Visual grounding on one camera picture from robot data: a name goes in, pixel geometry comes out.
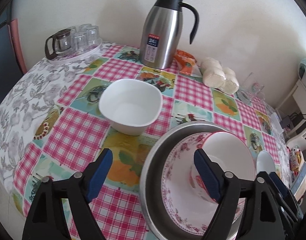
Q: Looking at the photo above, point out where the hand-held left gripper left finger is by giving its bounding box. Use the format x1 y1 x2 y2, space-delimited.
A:
22 148 114 240

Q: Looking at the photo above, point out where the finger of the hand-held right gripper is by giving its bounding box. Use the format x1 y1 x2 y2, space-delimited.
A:
277 191 302 223
269 172 290 202

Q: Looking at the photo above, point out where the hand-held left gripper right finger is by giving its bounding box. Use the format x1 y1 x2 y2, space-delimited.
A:
194 149 286 240

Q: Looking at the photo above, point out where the small white dish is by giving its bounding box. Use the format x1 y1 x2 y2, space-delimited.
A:
255 150 277 178

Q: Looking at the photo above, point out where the round pink floral plate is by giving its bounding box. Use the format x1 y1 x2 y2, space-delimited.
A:
162 133 245 235

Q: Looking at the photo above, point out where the strawberry print bowl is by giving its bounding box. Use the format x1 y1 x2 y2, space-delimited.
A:
190 131 257 204

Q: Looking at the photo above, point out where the steel basin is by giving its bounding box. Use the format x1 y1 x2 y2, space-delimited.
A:
139 120 243 240

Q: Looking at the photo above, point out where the small white bowl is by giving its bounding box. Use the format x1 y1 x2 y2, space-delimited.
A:
98 79 163 136

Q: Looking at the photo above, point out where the beige notebook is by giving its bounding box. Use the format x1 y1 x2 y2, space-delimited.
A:
293 180 306 198

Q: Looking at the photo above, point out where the pink checked tablecloth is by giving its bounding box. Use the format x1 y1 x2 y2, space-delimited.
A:
13 44 291 240

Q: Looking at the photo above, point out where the black charger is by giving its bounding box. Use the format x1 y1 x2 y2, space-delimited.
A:
280 116 294 128

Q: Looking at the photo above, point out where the small glass tumbler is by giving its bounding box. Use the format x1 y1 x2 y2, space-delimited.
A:
236 90 253 104

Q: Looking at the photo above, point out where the bag of steamed buns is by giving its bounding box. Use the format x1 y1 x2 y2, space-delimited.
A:
198 57 240 95

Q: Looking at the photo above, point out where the glass mug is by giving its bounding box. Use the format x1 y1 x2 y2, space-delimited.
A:
240 72 266 104

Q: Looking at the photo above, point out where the grey floral tablecloth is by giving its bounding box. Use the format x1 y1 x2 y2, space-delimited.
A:
0 41 292 180

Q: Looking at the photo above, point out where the orange snack packet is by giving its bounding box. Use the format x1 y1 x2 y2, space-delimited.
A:
173 49 196 74

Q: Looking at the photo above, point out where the white round tray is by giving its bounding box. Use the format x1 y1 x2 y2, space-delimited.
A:
47 41 103 64

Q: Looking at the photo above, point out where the teal cloth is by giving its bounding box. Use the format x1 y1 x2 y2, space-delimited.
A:
299 58 306 80

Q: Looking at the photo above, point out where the glass teapot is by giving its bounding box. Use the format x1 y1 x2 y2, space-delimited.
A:
45 29 73 60

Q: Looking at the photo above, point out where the dark blue fridge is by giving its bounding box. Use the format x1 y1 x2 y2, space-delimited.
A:
0 0 24 110

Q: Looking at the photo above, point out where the pink foam strip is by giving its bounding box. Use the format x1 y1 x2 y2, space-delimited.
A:
8 17 27 75

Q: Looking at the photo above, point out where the stainless steel thermos jug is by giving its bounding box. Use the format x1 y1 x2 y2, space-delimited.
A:
139 0 200 70

